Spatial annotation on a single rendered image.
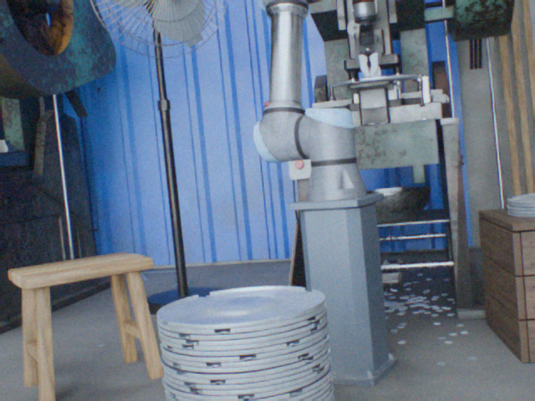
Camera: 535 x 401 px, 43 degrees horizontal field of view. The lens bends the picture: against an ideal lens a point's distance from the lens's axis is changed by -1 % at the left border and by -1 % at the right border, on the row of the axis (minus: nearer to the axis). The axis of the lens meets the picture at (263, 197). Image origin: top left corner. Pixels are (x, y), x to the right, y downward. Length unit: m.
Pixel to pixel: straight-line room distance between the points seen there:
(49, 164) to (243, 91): 1.16
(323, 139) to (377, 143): 0.62
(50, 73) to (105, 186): 1.25
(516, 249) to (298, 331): 0.82
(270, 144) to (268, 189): 1.99
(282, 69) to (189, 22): 1.07
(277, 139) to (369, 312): 0.49
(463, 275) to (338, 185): 0.73
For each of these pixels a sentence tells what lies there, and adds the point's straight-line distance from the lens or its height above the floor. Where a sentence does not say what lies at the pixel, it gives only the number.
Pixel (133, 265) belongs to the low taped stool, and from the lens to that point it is 1.85.
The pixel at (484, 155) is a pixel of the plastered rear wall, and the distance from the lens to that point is 3.67.
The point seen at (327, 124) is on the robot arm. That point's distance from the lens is 1.66.
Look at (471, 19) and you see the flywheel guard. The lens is 2.37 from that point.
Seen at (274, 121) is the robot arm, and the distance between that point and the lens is 1.74.
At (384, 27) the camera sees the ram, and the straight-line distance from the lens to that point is 2.46.
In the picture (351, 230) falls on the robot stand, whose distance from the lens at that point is 1.63.
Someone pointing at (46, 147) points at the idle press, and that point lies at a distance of 3.22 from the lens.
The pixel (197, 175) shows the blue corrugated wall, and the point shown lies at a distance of 3.80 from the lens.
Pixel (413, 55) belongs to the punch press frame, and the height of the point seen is 0.91.
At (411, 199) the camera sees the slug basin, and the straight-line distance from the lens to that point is 2.38.
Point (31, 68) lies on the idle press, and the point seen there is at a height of 1.01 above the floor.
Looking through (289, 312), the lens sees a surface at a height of 0.31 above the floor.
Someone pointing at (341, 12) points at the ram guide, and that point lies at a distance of 2.44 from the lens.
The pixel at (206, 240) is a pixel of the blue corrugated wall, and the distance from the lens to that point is 3.82.
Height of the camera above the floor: 0.56
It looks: 3 degrees down
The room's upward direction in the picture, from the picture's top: 6 degrees counter-clockwise
